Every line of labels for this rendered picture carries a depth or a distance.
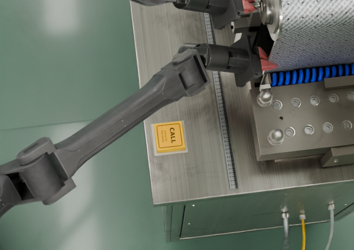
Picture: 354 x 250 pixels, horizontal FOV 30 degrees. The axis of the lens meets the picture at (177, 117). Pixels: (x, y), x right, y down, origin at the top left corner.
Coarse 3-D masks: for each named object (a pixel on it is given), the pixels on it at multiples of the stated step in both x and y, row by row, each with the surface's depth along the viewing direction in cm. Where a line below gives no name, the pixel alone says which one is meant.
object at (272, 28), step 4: (276, 0) 131; (276, 4) 131; (276, 8) 131; (276, 12) 131; (276, 16) 131; (276, 20) 132; (268, 24) 139; (272, 24) 135; (276, 24) 133; (268, 28) 140; (272, 28) 135; (276, 28) 134; (272, 32) 136
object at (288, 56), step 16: (272, 48) 143; (288, 48) 143; (304, 48) 144; (320, 48) 146; (336, 48) 147; (352, 48) 148; (288, 64) 152; (304, 64) 154; (320, 64) 155; (336, 64) 156
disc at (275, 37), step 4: (280, 0) 129; (280, 4) 129; (280, 8) 129; (280, 12) 129; (280, 16) 130; (280, 20) 130; (280, 24) 131; (280, 28) 131; (276, 32) 135; (280, 32) 132; (272, 36) 139; (276, 36) 135; (276, 40) 136
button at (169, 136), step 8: (160, 128) 162; (168, 128) 162; (176, 128) 162; (160, 136) 161; (168, 136) 161; (176, 136) 161; (160, 144) 161; (168, 144) 161; (176, 144) 161; (184, 144) 161; (160, 152) 162
